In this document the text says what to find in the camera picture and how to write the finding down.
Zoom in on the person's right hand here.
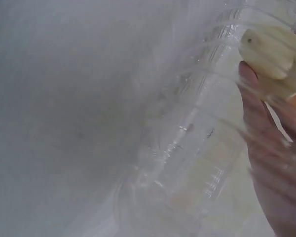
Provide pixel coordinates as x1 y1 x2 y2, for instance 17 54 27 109
237 60 296 237

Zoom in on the pale yellow peeled vegetable piece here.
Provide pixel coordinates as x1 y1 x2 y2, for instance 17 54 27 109
238 23 296 101

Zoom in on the clear plastic container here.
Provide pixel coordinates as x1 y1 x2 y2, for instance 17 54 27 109
112 6 296 237

